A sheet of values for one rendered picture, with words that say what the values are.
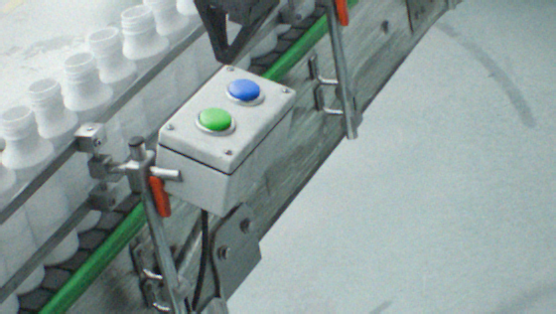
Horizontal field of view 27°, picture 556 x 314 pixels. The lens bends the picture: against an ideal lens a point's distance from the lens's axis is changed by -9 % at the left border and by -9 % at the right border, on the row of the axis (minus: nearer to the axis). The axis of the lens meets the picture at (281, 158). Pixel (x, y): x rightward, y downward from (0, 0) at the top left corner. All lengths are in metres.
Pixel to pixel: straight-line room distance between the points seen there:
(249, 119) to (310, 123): 0.45
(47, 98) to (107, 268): 0.19
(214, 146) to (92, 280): 0.19
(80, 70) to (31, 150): 0.12
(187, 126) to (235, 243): 0.33
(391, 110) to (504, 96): 0.36
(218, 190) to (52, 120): 0.19
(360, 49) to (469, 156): 1.58
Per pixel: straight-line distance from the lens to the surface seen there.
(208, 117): 1.17
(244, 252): 1.49
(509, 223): 3.02
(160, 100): 1.36
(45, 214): 1.20
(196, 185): 1.18
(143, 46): 1.34
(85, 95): 1.26
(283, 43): 1.60
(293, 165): 1.60
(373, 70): 1.82
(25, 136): 1.17
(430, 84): 3.73
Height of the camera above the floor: 1.63
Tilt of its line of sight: 28 degrees down
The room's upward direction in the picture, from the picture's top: 10 degrees counter-clockwise
